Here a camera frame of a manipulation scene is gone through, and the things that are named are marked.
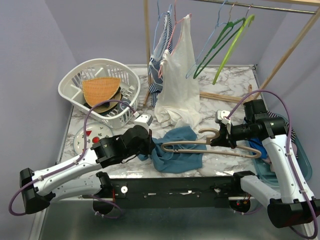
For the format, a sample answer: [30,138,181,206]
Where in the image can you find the beige wooden hanger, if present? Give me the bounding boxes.
[160,128,262,159]

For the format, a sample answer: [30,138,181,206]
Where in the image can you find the teal blue tank top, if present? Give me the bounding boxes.
[138,126,203,174]

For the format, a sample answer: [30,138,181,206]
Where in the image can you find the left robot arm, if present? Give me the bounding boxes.
[19,125,155,215]

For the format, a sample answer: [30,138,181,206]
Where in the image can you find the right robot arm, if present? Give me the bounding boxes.
[210,99,320,228]

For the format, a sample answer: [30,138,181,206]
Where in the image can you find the white tank top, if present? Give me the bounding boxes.
[154,14,203,130]

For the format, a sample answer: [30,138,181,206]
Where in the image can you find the dark green plastic hanger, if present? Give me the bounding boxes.
[188,0,245,79]

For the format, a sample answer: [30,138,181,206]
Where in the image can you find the light blue plastic hanger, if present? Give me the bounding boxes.
[185,0,231,79]

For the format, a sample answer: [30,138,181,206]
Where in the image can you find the lime green hanger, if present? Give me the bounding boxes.
[212,4,255,85]

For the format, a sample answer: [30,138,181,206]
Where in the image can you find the bright blue garment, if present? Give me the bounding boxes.
[248,138,267,156]

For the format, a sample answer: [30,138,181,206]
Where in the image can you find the pink garment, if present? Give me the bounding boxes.
[264,156,275,173]

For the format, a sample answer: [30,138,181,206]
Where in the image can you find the dark plates in basket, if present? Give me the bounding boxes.
[93,87,131,116]

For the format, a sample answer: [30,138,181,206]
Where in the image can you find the watermelon pattern plate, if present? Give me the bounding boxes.
[73,122,113,155]

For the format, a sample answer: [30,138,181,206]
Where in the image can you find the teal plastic bin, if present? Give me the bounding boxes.
[246,136,313,186]

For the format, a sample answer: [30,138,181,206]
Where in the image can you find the black white striped garment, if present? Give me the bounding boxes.
[267,110,297,143]

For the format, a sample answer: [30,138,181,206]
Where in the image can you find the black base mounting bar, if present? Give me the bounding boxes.
[94,171,252,212]

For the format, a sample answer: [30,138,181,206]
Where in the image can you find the orange woven mat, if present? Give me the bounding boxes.
[82,77,122,107]

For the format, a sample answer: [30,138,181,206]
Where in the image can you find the white plastic laundry basket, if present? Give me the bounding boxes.
[58,58,141,114]

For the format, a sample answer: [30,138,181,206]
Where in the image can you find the blue striped garment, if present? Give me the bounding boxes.
[148,10,173,107]

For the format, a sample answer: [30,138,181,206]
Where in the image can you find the wooden clothes rack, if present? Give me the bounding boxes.
[143,0,320,103]

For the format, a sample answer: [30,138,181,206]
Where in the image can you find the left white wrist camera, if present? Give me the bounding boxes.
[134,113,153,128]

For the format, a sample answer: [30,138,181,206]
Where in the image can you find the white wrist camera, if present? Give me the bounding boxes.
[134,113,153,128]
[214,110,231,125]

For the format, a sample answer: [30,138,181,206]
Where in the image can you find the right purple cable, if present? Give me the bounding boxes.
[224,89,317,238]

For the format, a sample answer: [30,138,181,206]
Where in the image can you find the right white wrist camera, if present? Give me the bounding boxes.
[214,110,231,125]

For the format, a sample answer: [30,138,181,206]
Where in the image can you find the pink wire hanger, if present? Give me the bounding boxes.
[158,0,193,78]

